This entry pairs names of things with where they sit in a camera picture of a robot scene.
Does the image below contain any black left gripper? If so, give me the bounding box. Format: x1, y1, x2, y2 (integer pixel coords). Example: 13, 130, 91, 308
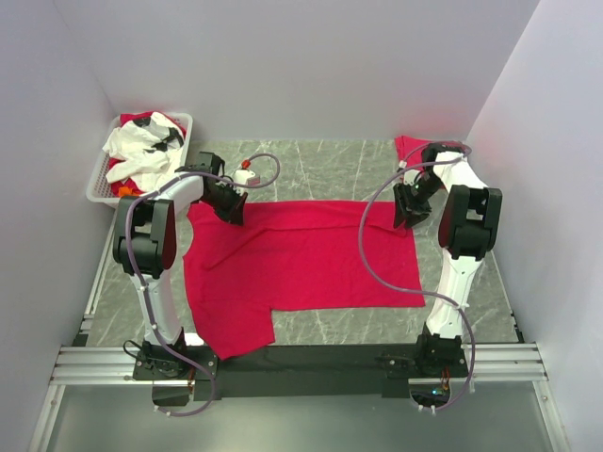
202, 183, 249, 226

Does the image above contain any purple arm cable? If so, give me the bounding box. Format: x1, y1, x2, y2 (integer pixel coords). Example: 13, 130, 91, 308
122, 153, 282, 419
358, 142, 477, 414

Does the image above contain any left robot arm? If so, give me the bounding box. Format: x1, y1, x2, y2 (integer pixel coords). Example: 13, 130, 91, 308
112, 152, 260, 379

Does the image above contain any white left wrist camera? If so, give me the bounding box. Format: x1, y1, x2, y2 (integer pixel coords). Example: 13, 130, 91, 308
233, 168, 261, 189

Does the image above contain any red t-shirt in basket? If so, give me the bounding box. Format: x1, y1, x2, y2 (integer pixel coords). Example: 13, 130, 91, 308
108, 111, 183, 197

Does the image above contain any orange t-shirt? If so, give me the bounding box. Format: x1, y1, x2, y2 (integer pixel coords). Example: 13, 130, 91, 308
118, 186, 141, 198

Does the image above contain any folded red t-shirt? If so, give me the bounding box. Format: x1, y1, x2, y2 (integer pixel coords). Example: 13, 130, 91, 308
394, 135, 465, 191

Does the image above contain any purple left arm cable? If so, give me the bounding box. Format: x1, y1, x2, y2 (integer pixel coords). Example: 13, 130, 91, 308
122, 153, 282, 419

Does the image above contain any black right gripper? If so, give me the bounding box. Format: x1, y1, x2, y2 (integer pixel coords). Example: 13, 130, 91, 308
393, 172, 444, 230

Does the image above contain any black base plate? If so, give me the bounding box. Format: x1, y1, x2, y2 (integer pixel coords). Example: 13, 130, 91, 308
133, 344, 469, 406

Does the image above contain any red t-shirt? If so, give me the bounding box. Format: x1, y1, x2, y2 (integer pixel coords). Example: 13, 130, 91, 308
108, 111, 183, 197
394, 135, 465, 191
184, 201, 425, 359

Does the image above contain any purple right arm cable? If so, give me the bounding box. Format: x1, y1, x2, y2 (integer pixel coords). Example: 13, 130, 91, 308
358, 142, 477, 414

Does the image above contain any aluminium rail frame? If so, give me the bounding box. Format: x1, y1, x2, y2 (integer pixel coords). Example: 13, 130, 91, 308
29, 315, 571, 451

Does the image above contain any white and black t-shirt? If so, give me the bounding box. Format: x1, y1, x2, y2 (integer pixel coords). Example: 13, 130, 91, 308
102, 110, 186, 193

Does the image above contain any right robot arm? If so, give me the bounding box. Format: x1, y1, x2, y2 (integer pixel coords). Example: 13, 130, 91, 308
394, 142, 503, 376

